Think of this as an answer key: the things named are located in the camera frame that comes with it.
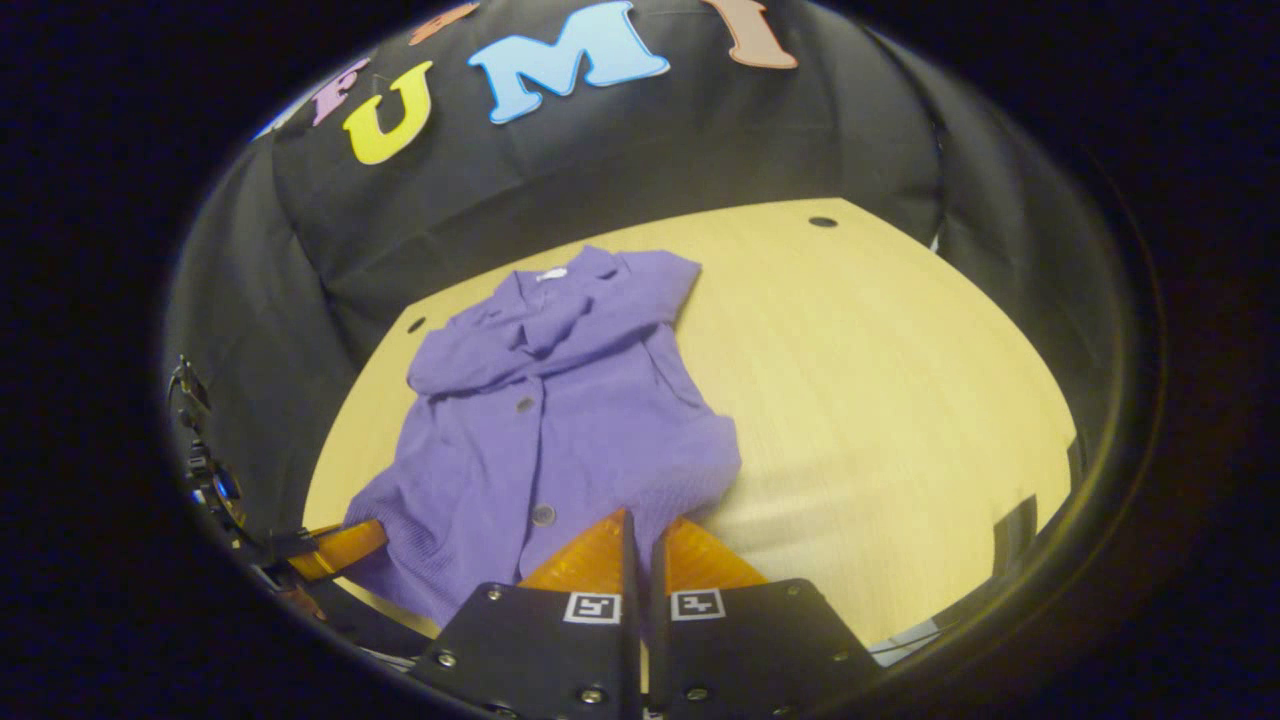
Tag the purple button shirt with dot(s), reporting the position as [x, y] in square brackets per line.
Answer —
[560, 420]

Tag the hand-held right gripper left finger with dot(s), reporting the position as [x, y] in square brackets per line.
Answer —
[631, 640]

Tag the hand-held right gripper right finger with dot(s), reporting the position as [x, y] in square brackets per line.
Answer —
[658, 650]

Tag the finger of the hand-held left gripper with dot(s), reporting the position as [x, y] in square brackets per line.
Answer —
[340, 548]
[300, 602]

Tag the black backdrop cloth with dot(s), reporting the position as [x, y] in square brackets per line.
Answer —
[600, 170]

